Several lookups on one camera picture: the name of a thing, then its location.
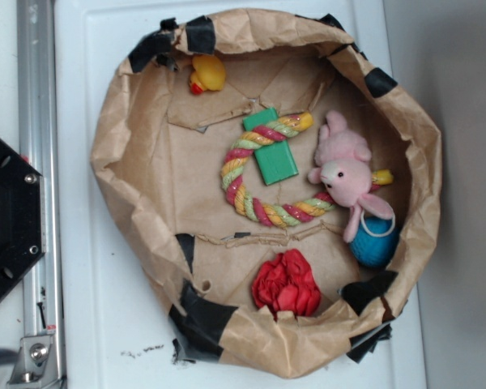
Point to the red paper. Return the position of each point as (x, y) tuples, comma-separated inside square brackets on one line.
[(286, 283)]

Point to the green rectangular block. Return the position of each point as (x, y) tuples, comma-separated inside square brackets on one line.
[(275, 161)]

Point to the brown paper bag bin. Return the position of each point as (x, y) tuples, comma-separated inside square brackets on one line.
[(159, 151)]

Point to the pink plush bunny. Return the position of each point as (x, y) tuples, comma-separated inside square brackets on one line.
[(342, 165)]

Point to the yellow rubber duck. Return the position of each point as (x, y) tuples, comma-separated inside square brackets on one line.
[(209, 74)]

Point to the blue yarn ball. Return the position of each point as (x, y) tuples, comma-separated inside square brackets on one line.
[(375, 241)]

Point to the multicolour rope ring toy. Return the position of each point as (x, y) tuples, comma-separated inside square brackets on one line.
[(245, 204)]

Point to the aluminium extrusion rail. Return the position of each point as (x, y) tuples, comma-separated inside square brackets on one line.
[(42, 286)]

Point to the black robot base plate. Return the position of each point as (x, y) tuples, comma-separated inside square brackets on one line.
[(20, 218)]

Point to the metal corner bracket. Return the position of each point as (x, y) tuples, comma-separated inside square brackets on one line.
[(36, 365)]

